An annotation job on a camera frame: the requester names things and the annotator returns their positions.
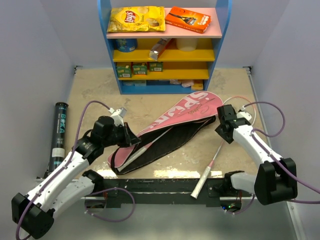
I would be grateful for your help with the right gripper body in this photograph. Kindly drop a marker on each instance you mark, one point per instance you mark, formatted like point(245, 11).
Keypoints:
point(225, 136)

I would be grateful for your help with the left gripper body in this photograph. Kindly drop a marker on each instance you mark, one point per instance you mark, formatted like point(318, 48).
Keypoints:
point(125, 141)

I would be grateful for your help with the pink racket bag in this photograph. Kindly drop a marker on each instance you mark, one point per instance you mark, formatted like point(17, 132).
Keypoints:
point(194, 107)

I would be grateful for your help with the black shuttlecock tube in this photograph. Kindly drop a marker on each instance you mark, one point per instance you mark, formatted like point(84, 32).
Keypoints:
point(57, 152)

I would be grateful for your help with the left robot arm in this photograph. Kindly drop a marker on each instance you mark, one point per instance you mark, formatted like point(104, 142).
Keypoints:
point(34, 212)

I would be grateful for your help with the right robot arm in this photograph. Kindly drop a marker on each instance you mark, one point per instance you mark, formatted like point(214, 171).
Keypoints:
point(275, 180)

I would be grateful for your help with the yellow soap packet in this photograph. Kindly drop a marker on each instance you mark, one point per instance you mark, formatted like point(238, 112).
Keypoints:
point(197, 86)

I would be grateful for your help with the pink soap packet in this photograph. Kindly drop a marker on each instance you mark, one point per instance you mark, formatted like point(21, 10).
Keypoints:
point(187, 83)

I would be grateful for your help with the green box left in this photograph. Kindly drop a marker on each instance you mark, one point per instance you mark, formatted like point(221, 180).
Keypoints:
point(123, 70)

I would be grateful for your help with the green box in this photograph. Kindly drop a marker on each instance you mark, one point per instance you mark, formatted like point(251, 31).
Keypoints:
point(123, 70)
point(140, 68)
point(155, 66)

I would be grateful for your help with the green box middle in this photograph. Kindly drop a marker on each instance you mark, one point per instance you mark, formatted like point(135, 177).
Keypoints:
point(140, 68)

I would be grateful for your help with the green box right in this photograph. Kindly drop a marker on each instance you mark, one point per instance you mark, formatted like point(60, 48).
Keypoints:
point(155, 66)

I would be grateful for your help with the blue shelf unit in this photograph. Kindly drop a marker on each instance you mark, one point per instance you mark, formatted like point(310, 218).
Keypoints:
point(198, 65)

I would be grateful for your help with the silver orange carton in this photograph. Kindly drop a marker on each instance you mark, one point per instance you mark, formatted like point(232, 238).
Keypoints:
point(159, 48)

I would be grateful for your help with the blue round can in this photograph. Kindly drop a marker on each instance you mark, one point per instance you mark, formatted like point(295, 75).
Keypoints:
point(126, 45)

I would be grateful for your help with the white cup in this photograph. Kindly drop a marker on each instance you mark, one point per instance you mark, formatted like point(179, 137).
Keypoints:
point(186, 44)

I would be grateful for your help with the yellow Lays chips bag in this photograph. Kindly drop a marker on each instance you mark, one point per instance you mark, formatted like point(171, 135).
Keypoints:
point(137, 19)

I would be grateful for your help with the orange razor box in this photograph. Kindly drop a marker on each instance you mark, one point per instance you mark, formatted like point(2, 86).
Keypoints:
point(188, 19)

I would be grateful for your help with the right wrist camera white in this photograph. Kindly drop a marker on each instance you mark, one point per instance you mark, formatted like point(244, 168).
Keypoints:
point(244, 114)

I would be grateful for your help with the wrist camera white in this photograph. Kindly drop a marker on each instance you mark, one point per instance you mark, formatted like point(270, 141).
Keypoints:
point(244, 114)
point(118, 115)

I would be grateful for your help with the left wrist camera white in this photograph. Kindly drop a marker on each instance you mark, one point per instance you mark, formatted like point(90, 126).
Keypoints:
point(118, 115)

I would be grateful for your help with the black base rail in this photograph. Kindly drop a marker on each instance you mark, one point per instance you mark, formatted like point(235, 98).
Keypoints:
point(167, 191)

